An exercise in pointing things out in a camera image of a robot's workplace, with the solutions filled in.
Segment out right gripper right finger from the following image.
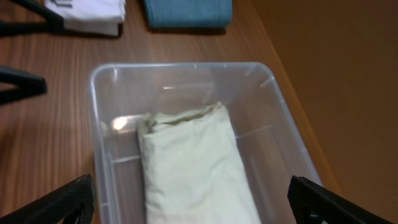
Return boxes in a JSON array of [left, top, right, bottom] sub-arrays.
[[287, 175, 392, 224]]

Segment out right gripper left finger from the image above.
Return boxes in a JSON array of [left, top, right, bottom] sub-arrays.
[[1, 174, 95, 224]]

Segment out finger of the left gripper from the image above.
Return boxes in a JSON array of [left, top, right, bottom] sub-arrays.
[[1, 0, 64, 37], [1, 66, 48, 105]]

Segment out beige cloth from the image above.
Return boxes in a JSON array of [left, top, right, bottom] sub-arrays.
[[137, 102, 261, 223]]

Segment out folded white printed t-shirt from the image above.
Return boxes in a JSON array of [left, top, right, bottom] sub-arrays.
[[44, 0, 126, 37]]

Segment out folded blue cloth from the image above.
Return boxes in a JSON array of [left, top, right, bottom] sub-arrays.
[[144, 0, 233, 28]]

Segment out clear plastic storage bin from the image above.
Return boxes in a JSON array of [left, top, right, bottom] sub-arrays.
[[89, 62, 320, 223]]

